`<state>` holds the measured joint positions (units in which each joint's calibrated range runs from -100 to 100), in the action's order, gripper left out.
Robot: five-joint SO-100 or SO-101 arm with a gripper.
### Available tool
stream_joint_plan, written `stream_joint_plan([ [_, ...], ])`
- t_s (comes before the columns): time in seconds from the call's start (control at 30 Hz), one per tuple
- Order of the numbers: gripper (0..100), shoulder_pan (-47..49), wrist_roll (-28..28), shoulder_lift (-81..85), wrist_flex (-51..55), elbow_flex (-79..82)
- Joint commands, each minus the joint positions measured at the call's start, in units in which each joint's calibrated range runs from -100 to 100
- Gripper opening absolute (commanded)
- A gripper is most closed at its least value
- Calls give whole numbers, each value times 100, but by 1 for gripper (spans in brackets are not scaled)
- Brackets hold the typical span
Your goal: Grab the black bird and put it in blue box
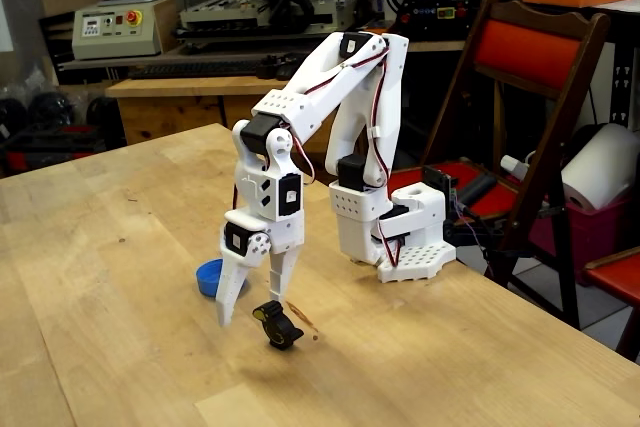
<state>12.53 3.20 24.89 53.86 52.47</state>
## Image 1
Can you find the beige control box red button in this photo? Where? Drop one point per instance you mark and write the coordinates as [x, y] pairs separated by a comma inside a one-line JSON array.
[[115, 42]]

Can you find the white plug adapter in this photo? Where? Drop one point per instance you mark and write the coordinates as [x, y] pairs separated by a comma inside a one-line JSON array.
[[512, 165]]

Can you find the pink plastic bin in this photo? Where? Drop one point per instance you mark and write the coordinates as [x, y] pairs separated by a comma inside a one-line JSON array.
[[595, 239]]

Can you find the wooden folding chair red cushions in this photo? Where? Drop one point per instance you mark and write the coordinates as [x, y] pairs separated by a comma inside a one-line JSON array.
[[525, 52]]

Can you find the black keyboard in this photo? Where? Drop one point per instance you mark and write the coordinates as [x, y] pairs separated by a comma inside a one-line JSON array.
[[190, 69]]

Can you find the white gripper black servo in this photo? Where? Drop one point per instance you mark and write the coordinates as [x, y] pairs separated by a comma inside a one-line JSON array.
[[286, 233]]

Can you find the red seat wooden chair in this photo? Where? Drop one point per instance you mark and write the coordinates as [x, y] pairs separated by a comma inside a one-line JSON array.
[[615, 277]]

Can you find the blue round shallow box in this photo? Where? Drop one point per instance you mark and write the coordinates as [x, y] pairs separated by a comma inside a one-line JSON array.
[[207, 279]]

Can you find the black wooden bird toy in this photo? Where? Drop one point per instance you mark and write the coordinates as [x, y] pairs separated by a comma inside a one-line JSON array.
[[280, 332]]

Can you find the wooden workbench cabinet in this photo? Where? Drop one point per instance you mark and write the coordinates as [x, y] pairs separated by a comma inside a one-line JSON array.
[[170, 117]]

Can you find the black helmet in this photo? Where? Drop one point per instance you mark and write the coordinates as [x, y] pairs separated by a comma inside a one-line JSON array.
[[102, 114], [50, 109], [12, 117]]

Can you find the red and black toolbox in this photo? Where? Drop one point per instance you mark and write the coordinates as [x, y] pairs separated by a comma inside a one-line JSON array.
[[50, 147]]

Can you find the black controller board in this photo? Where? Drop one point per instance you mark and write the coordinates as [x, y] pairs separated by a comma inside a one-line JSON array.
[[437, 179]]

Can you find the black machine round green table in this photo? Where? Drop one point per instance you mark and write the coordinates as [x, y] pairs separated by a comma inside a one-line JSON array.
[[425, 14]]

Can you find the white paper towel roll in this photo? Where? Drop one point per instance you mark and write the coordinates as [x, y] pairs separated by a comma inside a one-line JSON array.
[[600, 167]]

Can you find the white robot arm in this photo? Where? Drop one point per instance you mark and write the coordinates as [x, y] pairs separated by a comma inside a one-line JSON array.
[[315, 107]]

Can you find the black cylinder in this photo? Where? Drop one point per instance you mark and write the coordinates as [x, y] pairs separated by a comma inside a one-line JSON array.
[[475, 188]]

